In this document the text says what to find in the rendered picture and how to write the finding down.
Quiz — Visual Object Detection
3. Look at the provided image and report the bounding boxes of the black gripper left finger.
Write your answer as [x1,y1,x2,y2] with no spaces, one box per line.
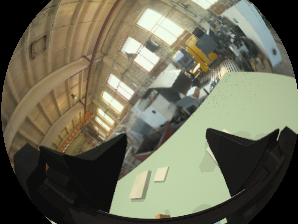
[39,133,128,213]

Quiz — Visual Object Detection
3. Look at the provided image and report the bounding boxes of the beige flat slab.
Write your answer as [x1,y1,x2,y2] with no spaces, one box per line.
[153,167,170,183]

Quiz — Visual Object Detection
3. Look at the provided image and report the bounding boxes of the cream flat square tile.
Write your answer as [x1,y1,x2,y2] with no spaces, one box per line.
[206,129,231,163]

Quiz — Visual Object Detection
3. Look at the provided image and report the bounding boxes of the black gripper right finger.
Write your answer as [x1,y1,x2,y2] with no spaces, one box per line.
[206,128,279,197]

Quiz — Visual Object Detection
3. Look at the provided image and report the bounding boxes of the cream flat rectangular block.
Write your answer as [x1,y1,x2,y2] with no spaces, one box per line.
[129,169,152,200]

